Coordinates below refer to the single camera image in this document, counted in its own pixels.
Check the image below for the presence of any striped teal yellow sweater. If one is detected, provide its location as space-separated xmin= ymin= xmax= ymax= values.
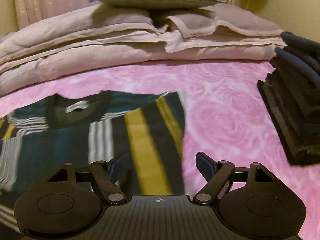
xmin=1 ymin=91 xmax=185 ymax=239

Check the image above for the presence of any stack of dark folded clothes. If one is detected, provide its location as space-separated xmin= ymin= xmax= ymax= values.
xmin=257 ymin=31 xmax=319 ymax=166

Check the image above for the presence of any folded mauve quilt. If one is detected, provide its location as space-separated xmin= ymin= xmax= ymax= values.
xmin=1 ymin=4 xmax=285 ymax=95

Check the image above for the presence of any pink floral bed sheet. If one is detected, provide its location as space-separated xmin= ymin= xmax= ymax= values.
xmin=1 ymin=61 xmax=319 ymax=239

